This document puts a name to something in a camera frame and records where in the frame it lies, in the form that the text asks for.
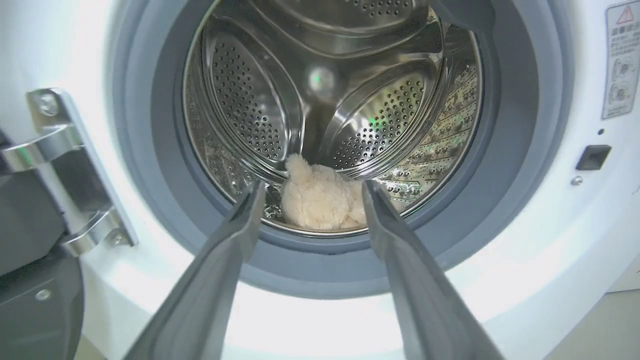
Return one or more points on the warning label sticker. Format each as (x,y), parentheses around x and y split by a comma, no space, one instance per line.
(621,60)

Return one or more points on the dark washing machine door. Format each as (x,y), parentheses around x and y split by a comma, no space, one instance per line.
(30,260)

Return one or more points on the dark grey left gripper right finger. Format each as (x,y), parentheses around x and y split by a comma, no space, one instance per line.
(425,300)

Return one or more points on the chrome door hinge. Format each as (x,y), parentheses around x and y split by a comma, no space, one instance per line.
(70,165)

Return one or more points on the white washing machine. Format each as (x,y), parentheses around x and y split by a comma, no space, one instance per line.
(540,240)

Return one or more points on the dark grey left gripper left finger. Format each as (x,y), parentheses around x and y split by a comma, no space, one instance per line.
(200,300)

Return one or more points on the black door latch socket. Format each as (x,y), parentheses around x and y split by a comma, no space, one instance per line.
(593,157)

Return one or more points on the steel washing machine drum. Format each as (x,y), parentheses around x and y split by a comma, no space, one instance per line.
(330,90)

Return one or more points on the cream plush toy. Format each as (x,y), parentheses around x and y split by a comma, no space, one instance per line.
(320,200)

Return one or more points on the grey rubber door gasket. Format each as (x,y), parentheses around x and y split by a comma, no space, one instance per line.
(505,165)

